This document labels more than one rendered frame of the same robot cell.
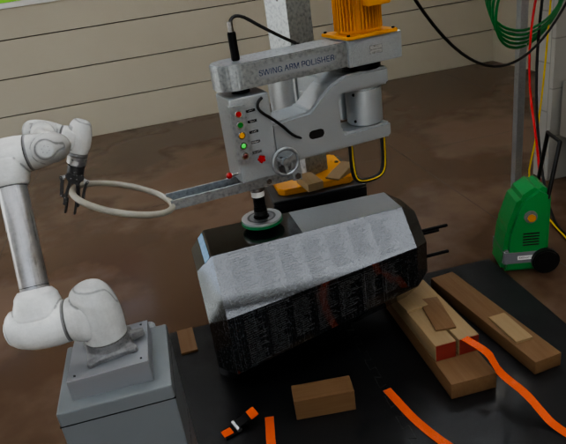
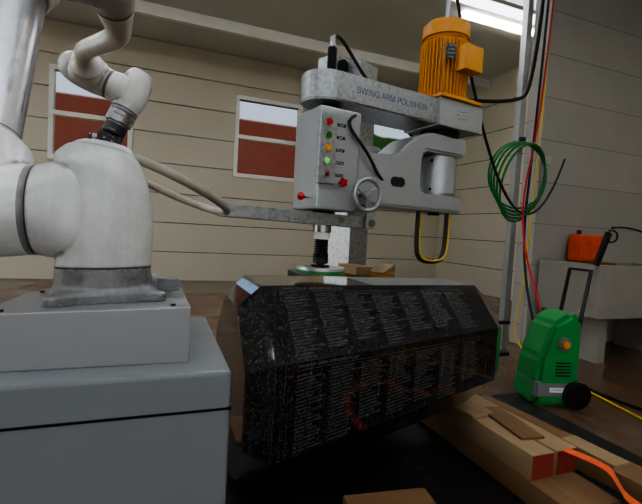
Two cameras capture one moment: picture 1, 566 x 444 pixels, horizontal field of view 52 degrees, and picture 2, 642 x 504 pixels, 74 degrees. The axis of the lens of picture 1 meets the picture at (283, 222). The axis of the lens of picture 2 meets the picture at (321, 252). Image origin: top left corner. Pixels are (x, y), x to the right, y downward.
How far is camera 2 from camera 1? 1.56 m
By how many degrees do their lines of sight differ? 24
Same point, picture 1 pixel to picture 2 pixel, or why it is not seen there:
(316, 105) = (401, 151)
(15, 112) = not seen: hidden behind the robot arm
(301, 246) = (371, 298)
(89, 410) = (5, 400)
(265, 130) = (351, 155)
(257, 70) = (356, 86)
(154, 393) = (187, 384)
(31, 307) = not seen: outside the picture
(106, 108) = not seen: hidden behind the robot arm
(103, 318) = (116, 202)
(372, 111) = (448, 180)
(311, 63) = (406, 104)
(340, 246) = (416, 308)
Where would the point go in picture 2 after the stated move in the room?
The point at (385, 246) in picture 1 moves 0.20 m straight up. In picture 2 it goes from (465, 319) to (468, 272)
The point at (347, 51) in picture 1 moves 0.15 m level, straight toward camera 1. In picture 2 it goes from (438, 107) to (449, 97)
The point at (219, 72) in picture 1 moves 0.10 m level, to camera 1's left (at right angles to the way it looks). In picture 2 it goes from (316, 75) to (291, 71)
